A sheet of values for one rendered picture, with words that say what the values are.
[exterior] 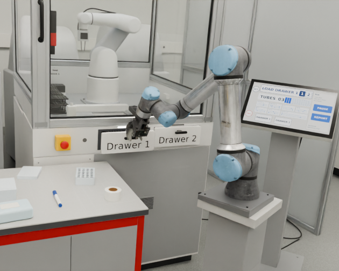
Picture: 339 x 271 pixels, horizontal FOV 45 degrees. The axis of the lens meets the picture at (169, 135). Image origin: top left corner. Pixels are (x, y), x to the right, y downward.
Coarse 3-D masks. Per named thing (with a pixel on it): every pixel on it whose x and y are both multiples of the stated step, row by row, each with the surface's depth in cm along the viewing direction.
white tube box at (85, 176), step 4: (76, 168) 191; (80, 168) 192; (84, 168) 193; (88, 168) 193; (92, 168) 194; (76, 172) 187; (80, 172) 188; (84, 172) 189; (88, 172) 189; (92, 172) 190; (76, 176) 183; (80, 176) 183; (84, 176) 183; (88, 176) 184; (92, 176) 184; (76, 180) 181; (80, 180) 182; (84, 180) 182; (88, 180) 182; (92, 180) 183; (76, 184) 182; (80, 184) 182; (84, 184) 183; (88, 184) 183; (92, 184) 183
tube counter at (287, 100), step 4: (280, 96) 238; (280, 100) 237; (284, 100) 236; (288, 100) 235; (292, 100) 235; (296, 100) 234; (300, 100) 233; (304, 100) 233; (308, 100) 232; (296, 104) 233; (300, 104) 232; (304, 104) 231; (308, 104) 231
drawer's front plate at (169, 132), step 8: (160, 128) 224; (168, 128) 226; (176, 128) 229; (184, 128) 231; (192, 128) 233; (200, 128) 235; (160, 136) 226; (168, 136) 228; (176, 136) 230; (184, 136) 232; (192, 136) 235; (160, 144) 227; (168, 144) 229; (176, 144) 232; (184, 144) 234; (192, 144) 236
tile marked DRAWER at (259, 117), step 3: (258, 114) 236; (261, 114) 236; (255, 117) 236; (258, 117) 235; (261, 117) 235; (264, 117) 234; (267, 117) 234; (270, 117) 233; (258, 120) 234; (261, 120) 234; (264, 120) 234; (267, 120) 233; (270, 120) 233
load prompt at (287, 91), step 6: (264, 84) 244; (264, 90) 242; (270, 90) 241; (276, 90) 240; (282, 90) 239; (288, 90) 238; (294, 90) 237; (300, 90) 236; (306, 90) 235; (294, 96) 235; (300, 96) 234; (306, 96) 233; (312, 96) 232
